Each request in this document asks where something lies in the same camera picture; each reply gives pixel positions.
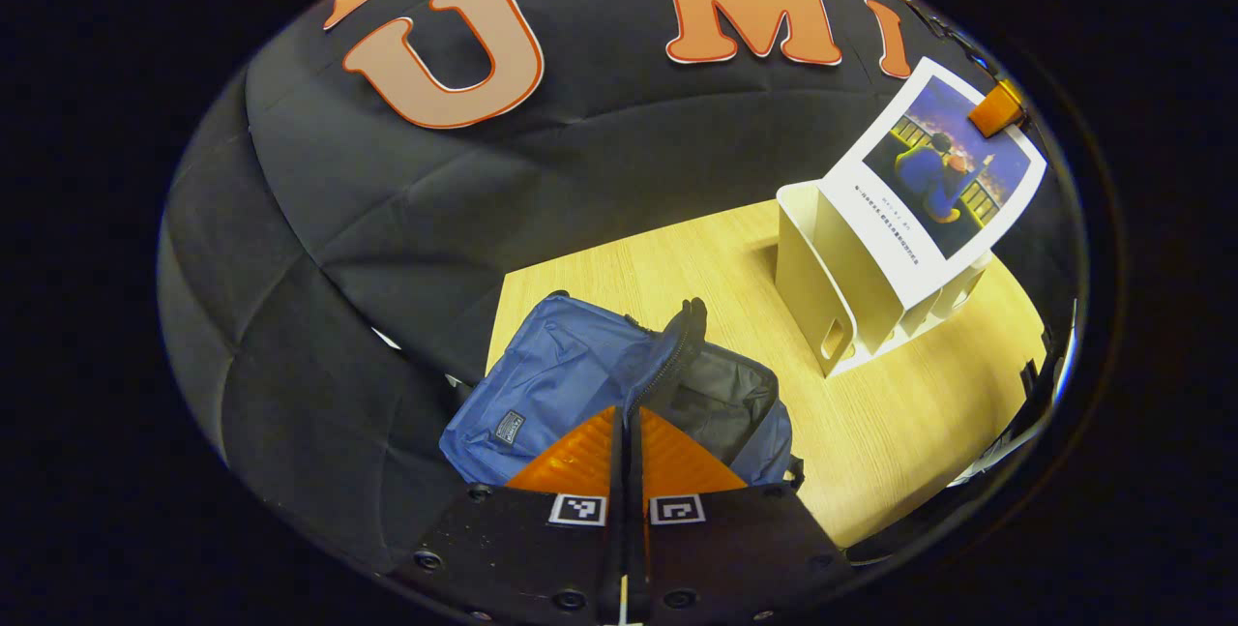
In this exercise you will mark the blue picture book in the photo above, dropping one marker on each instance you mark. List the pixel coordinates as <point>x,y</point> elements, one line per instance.
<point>928,181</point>

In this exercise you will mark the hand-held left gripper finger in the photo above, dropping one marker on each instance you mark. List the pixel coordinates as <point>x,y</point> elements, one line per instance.
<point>635,481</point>
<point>617,471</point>

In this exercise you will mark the blue schoolbag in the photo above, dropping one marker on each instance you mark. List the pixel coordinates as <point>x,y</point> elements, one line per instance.
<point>561,374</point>

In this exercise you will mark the white bookshelf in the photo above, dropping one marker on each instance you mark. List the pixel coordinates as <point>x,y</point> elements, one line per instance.
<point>808,278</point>

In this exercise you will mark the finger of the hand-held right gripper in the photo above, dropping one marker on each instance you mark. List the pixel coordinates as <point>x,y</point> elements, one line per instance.
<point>996,110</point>

